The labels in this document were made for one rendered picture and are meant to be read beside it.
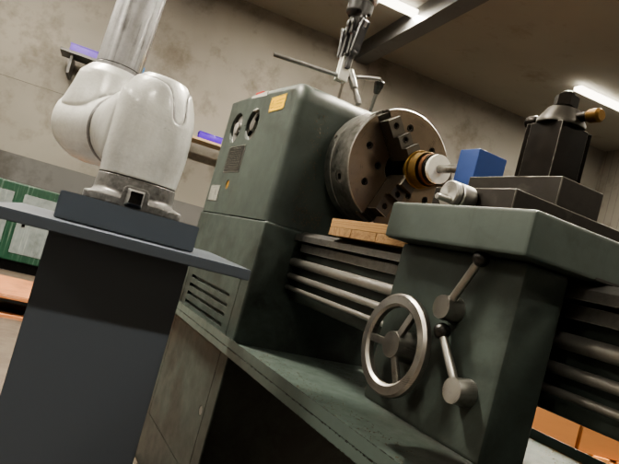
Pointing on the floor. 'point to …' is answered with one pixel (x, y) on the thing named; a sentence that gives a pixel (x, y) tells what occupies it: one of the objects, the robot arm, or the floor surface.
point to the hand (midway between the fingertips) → (343, 69)
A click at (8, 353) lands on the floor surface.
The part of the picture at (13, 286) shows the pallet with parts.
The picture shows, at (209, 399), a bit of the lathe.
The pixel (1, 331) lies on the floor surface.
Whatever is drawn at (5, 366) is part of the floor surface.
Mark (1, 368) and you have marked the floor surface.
